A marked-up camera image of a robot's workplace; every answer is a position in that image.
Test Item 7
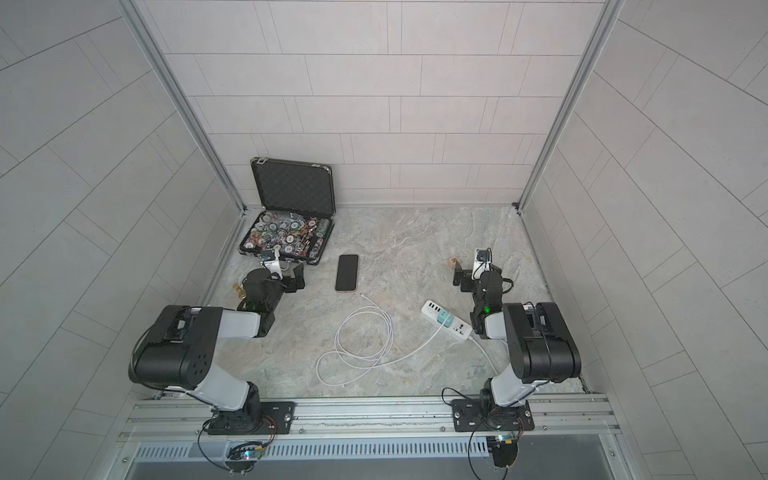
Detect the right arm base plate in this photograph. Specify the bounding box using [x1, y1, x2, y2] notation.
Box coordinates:
[448, 398, 535, 433]

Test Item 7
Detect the white charging cable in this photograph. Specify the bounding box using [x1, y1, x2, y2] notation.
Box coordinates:
[314, 292, 448, 388]

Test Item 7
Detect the white power strip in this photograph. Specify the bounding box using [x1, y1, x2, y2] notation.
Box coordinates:
[421, 300, 472, 340]

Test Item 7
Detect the left circuit board with LED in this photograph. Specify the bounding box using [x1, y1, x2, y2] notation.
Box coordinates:
[225, 441, 266, 470]

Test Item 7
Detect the black case of poker chips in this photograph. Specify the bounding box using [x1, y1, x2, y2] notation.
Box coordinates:
[238, 157, 336, 265]

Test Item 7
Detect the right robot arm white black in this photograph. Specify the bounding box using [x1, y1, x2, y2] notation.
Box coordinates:
[453, 263, 581, 421]

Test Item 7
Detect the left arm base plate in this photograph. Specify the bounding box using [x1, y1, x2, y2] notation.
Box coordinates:
[204, 401, 297, 436]

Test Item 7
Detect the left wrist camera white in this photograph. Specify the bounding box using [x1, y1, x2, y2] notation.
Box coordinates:
[260, 249, 283, 280]

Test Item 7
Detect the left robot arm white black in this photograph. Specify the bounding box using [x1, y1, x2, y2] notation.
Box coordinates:
[128, 263, 305, 435]

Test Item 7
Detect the black phone pink case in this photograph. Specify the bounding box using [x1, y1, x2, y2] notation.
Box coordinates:
[335, 254, 359, 292]

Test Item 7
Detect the white power strip cord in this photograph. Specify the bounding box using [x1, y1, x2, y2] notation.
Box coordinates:
[469, 337, 500, 376]

